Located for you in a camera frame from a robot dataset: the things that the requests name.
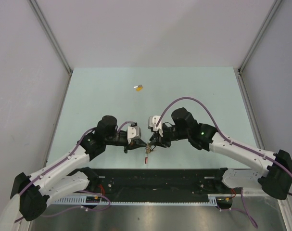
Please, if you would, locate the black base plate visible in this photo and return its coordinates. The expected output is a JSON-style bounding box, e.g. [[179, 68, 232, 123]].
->
[[86, 168, 238, 202]]

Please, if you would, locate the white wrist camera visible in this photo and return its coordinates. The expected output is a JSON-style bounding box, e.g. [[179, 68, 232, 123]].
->
[[127, 123, 141, 144], [148, 115, 163, 137]]

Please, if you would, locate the key with yellow tag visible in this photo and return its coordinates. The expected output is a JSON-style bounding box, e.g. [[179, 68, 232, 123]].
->
[[133, 85, 143, 91]]

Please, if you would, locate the metal key organizer red handle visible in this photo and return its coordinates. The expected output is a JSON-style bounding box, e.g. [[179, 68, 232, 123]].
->
[[144, 143, 156, 164]]

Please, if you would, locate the white slotted cable duct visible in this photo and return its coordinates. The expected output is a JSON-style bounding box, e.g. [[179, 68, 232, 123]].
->
[[52, 194, 233, 206]]

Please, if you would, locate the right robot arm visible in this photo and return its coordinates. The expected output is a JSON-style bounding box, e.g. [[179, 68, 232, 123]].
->
[[148, 107, 292, 200]]

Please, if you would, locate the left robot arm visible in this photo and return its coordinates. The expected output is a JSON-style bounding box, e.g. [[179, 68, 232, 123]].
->
[[10, 115, 147, 221]]

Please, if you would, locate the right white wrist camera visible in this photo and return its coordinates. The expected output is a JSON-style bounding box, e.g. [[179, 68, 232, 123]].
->
[[148, 115, 163, 137]]

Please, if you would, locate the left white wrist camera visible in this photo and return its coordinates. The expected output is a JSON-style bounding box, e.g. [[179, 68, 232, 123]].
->
[[127, 123, 141, 144]]

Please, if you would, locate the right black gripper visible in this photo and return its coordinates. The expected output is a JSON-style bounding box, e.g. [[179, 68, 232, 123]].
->
[[150, 124, 190, 148]]

